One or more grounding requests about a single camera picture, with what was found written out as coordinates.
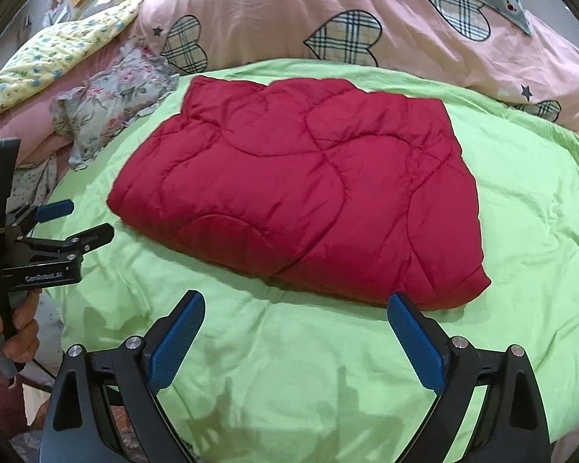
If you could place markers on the pink duvet with plaid hearts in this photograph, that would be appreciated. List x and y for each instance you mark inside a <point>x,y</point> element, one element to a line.
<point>270,9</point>

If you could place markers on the light green blanket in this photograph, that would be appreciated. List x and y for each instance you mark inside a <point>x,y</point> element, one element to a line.
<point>294,347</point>

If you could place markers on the red puffer jacket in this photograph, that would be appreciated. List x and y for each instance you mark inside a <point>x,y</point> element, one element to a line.
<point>294,178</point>

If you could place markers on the person's left hand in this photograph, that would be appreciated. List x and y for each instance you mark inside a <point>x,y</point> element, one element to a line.
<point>26,337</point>

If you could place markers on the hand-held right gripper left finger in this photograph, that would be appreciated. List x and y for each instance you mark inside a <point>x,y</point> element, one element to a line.
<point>178,342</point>

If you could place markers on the person's left forearm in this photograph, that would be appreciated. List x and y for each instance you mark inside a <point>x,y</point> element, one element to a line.
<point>0,405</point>

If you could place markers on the yellow floral quilt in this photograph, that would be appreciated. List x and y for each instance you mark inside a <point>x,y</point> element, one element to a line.
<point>53,53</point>

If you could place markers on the ruffled floral cloth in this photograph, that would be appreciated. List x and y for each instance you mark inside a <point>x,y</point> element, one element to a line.
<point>111,91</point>

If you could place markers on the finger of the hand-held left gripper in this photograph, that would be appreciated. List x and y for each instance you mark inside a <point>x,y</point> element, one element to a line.
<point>53,211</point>
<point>91,239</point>

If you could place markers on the pink bed sheet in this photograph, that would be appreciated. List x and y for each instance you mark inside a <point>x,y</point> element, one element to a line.
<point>29,125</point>

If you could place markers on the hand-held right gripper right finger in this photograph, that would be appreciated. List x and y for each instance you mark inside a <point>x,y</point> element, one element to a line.
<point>415,342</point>

